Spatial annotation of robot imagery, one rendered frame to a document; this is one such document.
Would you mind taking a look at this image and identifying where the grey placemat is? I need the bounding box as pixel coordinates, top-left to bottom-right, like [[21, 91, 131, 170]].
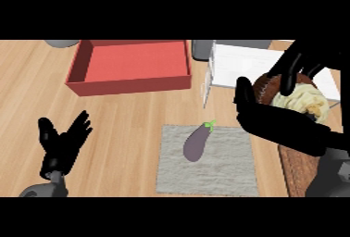
[[154, 124, 261, 197]]

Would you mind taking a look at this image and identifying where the cream frosted brown cupcake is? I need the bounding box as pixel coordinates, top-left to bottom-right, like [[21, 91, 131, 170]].
[[250, 71, 330, 125]]

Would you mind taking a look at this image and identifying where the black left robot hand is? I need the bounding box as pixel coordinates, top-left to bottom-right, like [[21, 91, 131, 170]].
[[36, 110, 94, 181]]

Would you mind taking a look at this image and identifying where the dark grey block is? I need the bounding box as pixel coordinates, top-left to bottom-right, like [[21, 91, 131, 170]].
[[190, 39, 215, 62]]

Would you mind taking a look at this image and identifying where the white wire tiered shelf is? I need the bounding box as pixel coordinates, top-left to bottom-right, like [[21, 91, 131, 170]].
[[199, 39, 340, 109]]

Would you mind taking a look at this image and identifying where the purple eggplant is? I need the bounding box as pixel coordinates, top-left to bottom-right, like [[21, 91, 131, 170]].
[[181, 119, 218, 163]]

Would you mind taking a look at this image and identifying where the red open box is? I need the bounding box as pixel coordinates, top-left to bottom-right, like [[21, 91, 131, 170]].
[[64, 39, 193, 97]]

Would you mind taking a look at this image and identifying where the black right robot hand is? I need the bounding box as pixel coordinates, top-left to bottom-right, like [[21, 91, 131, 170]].
[[231, 39, 350, 157]]

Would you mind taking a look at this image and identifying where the grey round object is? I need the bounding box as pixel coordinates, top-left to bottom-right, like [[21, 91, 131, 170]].
[[42, 39, 82, 49]]

